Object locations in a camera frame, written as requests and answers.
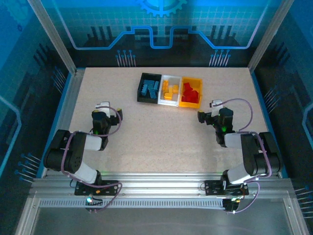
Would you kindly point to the yellow plastic bin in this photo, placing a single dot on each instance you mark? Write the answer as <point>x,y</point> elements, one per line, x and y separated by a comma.
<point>189,105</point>

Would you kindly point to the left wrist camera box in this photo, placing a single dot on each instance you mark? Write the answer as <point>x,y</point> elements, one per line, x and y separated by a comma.
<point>104,106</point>

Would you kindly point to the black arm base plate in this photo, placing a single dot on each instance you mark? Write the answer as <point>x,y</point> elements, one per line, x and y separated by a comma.
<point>80,189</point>
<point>212,188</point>

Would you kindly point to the black plastic bin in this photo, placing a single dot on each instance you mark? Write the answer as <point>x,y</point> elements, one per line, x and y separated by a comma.
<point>140,99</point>

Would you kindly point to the small blue lego brick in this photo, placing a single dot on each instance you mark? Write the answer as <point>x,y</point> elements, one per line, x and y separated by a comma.
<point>149,87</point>

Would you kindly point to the white plastic bin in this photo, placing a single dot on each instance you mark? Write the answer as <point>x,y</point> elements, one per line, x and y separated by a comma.
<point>171,102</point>

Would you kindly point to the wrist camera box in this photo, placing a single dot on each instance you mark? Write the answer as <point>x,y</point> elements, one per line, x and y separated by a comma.
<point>104,106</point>
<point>216,104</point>

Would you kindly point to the aluminium frame side rail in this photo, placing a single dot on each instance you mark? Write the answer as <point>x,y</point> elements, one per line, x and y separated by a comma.
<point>71,98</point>

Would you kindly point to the grey metal panel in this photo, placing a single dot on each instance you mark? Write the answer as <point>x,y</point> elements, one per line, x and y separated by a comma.
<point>159,220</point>

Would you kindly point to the red lego brick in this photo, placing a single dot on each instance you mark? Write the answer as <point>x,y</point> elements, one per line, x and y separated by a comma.
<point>185,99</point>
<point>194,98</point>
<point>195,91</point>
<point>187,85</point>
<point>187,94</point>

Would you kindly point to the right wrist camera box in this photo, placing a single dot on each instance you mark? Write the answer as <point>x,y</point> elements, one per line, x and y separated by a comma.
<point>216,104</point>

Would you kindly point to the aluminium frame cross rail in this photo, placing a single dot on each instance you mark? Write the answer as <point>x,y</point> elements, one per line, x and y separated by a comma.
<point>159,183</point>

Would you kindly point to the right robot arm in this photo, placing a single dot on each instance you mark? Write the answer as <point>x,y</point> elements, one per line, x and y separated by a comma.
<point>252,151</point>

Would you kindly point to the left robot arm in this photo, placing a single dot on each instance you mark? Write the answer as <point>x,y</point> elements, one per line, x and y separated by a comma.
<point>73,153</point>

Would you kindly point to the black controller box with LED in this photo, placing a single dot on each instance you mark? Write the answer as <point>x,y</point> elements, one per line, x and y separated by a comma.
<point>228,204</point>
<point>96,201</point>

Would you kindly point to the aluminium frame post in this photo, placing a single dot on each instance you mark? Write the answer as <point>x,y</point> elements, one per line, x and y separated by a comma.
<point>269,36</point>
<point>53,41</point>

